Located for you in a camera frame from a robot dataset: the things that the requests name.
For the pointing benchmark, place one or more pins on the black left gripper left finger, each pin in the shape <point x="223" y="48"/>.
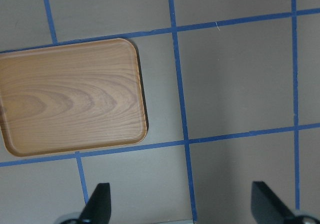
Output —
<point x="98" y="208"/>

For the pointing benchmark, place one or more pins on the wooden serving tray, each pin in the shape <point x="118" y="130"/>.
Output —
<point x="71" y="97"/>

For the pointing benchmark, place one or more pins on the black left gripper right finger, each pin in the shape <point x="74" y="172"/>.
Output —
<point x="267" y="207"/>

